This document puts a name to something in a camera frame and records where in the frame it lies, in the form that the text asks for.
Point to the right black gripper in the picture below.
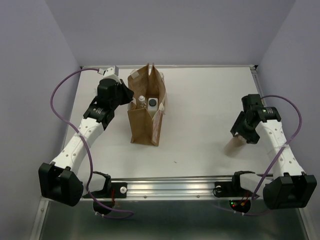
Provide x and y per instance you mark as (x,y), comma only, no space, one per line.
(253,137)

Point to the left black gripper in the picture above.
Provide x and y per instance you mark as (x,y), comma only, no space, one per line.
(128,93)

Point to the beige pump bottle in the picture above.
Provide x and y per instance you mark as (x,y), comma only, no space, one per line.
(234,146)

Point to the amber liquid squeeze bottle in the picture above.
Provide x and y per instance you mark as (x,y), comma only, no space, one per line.
(142,102)

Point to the white bottle black cap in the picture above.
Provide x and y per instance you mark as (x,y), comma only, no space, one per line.
(152,105)

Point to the brown canvas tote bag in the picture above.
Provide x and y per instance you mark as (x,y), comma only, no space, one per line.
(145,127)

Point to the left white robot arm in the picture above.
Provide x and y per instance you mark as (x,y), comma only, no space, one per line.
(58,179)

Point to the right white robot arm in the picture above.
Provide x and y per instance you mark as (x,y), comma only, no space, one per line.
(284,183)

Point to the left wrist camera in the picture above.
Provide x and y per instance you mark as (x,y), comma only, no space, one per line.
(112,71)

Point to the aluminium mounting rail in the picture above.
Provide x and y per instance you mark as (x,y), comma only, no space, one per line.
(176,188)

